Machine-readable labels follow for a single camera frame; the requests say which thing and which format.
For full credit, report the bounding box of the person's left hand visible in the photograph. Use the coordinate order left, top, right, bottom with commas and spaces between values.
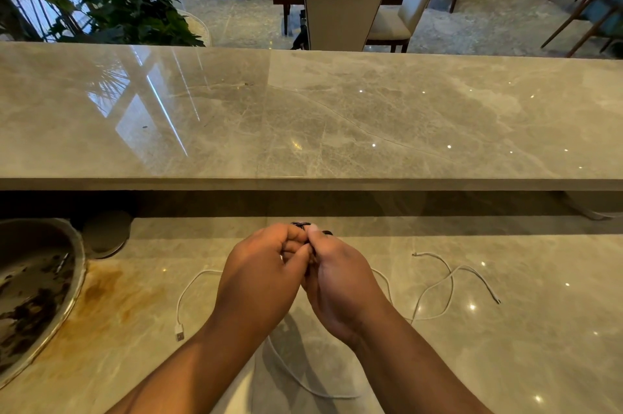
213, 222, 312, 333

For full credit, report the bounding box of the person's right hand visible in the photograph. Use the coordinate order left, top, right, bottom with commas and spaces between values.
301, 227, 396, 349

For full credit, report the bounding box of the small black cable tie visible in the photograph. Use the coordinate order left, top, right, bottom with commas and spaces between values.
290, 221, 335, 237

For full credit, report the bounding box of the white usb cable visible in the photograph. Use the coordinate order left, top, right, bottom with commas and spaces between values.
174, 269, 362, 400

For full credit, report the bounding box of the person's right forearm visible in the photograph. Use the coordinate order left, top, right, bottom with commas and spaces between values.
348, 304, 493, 414

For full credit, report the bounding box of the person's left forearm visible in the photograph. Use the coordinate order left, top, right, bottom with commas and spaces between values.
106, 314, 285, 414

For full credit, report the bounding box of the round grey metal cover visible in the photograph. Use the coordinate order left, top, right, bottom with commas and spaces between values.
81, 210, 133, 260

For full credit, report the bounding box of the white plant pot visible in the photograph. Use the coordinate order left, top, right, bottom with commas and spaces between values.
176, 9, 213, 47

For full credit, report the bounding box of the round metal sink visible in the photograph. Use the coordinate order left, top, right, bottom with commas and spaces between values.
0, 217, 88, 389

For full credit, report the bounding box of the thin white cable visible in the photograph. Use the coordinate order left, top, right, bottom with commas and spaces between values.
372, 251, 502, 325

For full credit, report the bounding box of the white cord under counter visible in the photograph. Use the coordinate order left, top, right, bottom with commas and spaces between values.
559, 191, 615, 221

